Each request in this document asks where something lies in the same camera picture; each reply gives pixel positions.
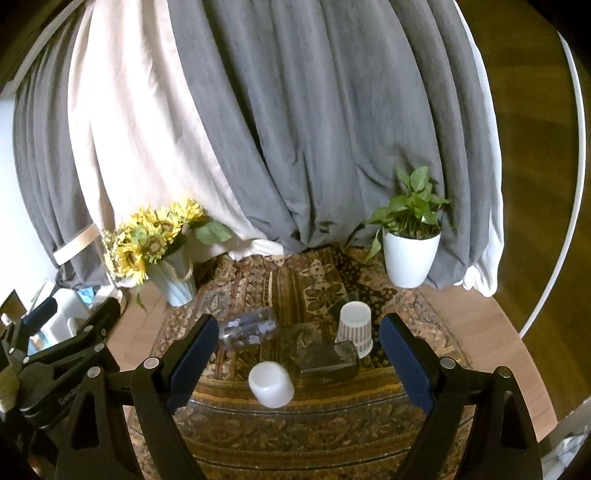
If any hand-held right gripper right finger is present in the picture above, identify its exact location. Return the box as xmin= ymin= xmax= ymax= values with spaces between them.
xmin=379 ymin=313 xmax=544 ymax=480

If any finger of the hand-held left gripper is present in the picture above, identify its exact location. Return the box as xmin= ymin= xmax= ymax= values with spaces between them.
xmin=6 ymin=298 xmax=59 ymax=355
xmin=27 ymin=298 xmax=123 ymax=371

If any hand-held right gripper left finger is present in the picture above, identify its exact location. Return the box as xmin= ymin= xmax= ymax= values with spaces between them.
xmin=55 ymin=315 xmax=221 ymax=480

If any white plastic cup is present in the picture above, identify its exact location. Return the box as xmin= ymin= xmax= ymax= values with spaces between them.
xmin=248 ymin=361 xmax=295 ymax=409

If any striped white paper cup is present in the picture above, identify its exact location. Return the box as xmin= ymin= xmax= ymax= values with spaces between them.
xmin=335 ymin=301 xmax=374 ymax=358

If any clear flower-print plastic cup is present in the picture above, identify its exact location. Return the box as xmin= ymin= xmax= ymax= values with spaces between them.
xmin=219 ymin=307 xmax=279 ymax=347

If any white plastic container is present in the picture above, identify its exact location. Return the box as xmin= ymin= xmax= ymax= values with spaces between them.
xmin=45 ymin=287 xmax=95 ymax=343

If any cream curtain tieback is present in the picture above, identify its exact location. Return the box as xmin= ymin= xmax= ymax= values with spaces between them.
xmin=53 ymin=224 xmax=100 ymax=265

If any pale ribbed vase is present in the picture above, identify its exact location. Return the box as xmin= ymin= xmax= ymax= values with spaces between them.
xmin=148 ymin=244 xmax=197 ymax=307

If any white ribbed plant pot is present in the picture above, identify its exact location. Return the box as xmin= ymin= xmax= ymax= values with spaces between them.
xmin=383 ymin=228 xmax=443 ymax=289

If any sunflower bouquet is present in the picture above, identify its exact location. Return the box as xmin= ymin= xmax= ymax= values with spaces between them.
xmin=102 ymin=198 xmax=233 ymax=310

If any patterned brown mat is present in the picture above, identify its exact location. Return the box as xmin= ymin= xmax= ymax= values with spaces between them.
xmin=124 ymin=244 xmax=476 ymax=480

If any green leafy plant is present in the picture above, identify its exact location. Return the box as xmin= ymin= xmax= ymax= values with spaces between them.
xmin=362 ymin=166 xmax=456 ymax=265

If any white sheer curtain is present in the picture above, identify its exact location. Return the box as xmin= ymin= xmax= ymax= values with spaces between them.
xmin=455 ymin=14 xmax=505 ymax=297

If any crumpled white cloth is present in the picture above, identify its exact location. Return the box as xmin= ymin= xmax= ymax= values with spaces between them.
xmin=541 ymin=431 xmax=588 ymax=480

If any cream curtain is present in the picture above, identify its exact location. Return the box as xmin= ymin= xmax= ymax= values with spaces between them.
xmin=67 ymin=0 xmax=285 ymax=265

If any grey curtain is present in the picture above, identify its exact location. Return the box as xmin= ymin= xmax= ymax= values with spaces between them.
xmin=11 ymin=0 xmax=498 ymax=291

